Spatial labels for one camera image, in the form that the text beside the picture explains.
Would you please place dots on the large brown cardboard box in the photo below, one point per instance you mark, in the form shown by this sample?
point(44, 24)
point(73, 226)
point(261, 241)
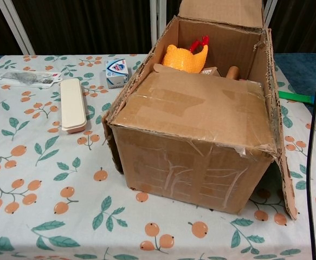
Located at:
point(187, 122)

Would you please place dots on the blue white soap box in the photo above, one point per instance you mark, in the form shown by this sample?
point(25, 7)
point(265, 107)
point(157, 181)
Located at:
point(115, 71)

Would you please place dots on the yellow rubber chicken toy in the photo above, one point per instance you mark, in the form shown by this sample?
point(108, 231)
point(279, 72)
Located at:
point(182, 61)

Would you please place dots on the small brown cardboard box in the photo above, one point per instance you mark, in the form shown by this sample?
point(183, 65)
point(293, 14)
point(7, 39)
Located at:
point(212, 71)

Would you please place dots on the cream long plastic case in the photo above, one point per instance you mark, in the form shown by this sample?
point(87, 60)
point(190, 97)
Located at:
point(72, 105)

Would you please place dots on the floral orange fruit tablecloth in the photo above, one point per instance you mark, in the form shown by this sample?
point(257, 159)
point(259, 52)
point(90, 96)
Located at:
point(52, 162)

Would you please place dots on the black pleated curtain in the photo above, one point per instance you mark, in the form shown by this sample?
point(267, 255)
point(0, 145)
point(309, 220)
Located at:
point(92, 27)

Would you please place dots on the clear plastic packaged card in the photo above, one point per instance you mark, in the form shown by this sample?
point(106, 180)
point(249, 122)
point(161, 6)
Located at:
point(25, 78)

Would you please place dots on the dark blue table cover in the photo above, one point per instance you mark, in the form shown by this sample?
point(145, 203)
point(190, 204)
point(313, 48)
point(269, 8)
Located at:
point(296, 70)

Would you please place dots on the white metal frame post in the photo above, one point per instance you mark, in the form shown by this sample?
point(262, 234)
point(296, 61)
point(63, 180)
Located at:
point(16, 27)
point(271, 10)
point(160, 13)

